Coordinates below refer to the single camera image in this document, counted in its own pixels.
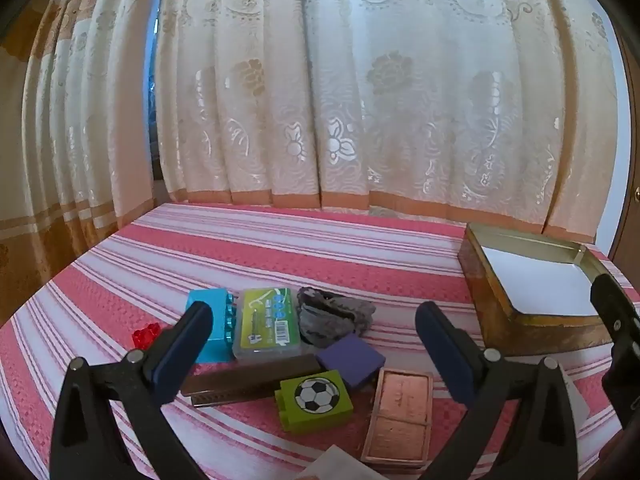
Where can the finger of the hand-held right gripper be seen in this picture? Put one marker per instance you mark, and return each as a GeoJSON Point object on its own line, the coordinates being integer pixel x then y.
{"type": "Point", "coordinates": [612, 300]}
{"type": "Point", "coordinates": [625, 395]}

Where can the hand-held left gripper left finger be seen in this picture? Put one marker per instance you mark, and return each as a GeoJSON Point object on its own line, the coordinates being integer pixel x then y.
{"type": "Point", "coordinates": [185, 342]}

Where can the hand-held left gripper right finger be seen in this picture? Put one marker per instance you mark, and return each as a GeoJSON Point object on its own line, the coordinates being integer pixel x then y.
{"type": "Point", "coordinates": [445, 355]}

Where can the blue toy brick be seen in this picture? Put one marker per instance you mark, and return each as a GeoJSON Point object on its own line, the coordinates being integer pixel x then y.
{"type": "Point", "coordinates": [221, 341]}

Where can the red toy brick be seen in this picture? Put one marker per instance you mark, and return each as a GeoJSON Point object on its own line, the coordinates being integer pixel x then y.
{"type": "Point", "coordinates": [145, 337]}

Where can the brown harmonica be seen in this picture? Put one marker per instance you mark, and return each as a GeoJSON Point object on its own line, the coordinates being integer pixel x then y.
{"type": "Point", "coordinates": [240, 380]}

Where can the gold metal tin box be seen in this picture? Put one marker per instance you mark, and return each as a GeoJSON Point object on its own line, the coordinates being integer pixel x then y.
{"type": "Point", "coordinates": [495, 310]}

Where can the rose gold makeup palette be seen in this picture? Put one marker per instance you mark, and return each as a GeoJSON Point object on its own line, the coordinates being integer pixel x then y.
{"type": "Point", "coordinates": [395, 410]}

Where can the green floss pick box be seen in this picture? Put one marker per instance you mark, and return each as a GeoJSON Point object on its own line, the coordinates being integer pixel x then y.
{"type": "Point", "coordinates": [265, 325]}

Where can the purple cube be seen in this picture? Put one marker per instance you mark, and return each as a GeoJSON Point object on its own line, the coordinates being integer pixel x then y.
{"type": "Point", "coordinates": [350, 357]}

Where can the grey rock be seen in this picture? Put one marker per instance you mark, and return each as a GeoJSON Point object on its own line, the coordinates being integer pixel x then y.
{"type": "Point", "coordinates": [325, 320]}

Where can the green football toy brick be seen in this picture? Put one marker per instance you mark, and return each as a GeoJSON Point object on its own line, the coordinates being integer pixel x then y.
{"type": "Point", "coordinates": [310, 400]}

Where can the white charger plug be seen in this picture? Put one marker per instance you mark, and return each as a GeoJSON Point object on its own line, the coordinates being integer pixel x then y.
{"type": "Point", "coordinates": [337, 466]}

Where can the white paper liner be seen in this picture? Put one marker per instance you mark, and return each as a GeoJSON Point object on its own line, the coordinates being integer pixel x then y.
{"type": "Point", "coordinates": [535, 280]}

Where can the pink striped cloth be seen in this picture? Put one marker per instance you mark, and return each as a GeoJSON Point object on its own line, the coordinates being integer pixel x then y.
{"type": "Point", "coordinates": [250, 250]}

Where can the cream orange-striped curtain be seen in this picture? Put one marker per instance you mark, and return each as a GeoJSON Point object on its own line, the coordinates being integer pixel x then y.
{"type": "Point", "coordinates": [75, 135]}

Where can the cream floral lace curtain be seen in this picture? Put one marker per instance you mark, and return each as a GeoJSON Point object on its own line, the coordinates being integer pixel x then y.
{"type": "Point", "coordinates": [350, 85]}

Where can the brown wooden door frame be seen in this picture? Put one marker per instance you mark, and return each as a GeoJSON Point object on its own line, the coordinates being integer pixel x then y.
{"type": "Point", "coordinates": [631, 160]}

